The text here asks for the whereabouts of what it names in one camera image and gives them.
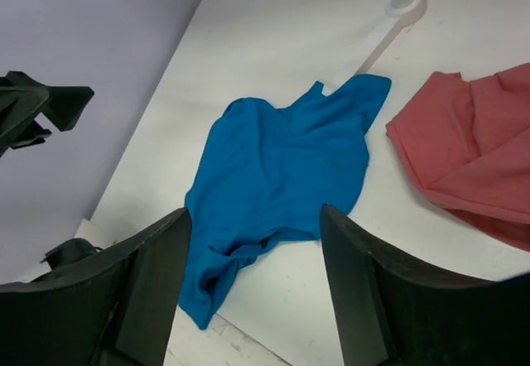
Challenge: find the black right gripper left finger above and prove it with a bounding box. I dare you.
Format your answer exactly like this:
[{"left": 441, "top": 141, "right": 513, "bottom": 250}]
[{"left": 1, "top": 208, "right": 192, "bottom": 365}]

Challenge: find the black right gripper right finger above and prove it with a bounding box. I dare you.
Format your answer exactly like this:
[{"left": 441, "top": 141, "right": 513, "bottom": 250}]
[{"left": 320, "top": 205, "right": 529, "bottom": 365}]

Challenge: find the white clothes rack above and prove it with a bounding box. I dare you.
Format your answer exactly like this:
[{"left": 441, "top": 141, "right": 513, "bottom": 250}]
[{"left": 324, "top": 0, "right": 428, "bottom": 94}]

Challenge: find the pink t shirt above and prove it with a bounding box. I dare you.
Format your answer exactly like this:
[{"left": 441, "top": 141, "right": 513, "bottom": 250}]
[{"left": 386, "top": 64, "right": 529, "bottom": 250}]

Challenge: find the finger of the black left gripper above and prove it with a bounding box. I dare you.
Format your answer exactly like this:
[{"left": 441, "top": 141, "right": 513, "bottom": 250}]
[{"left": 1, "top": 71, "right": 94, "bottom": 153}]

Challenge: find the blue t shirt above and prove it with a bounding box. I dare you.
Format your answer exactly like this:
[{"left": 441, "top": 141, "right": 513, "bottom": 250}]
[{"left": 179, "top": 74, "right": 392, "bottom": 329}]

